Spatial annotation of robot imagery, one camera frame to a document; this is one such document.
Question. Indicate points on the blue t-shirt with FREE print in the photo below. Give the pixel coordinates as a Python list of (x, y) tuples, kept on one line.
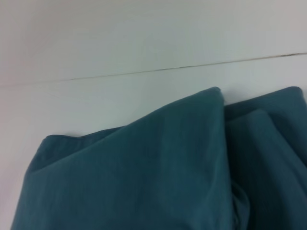
[(156, 167)]

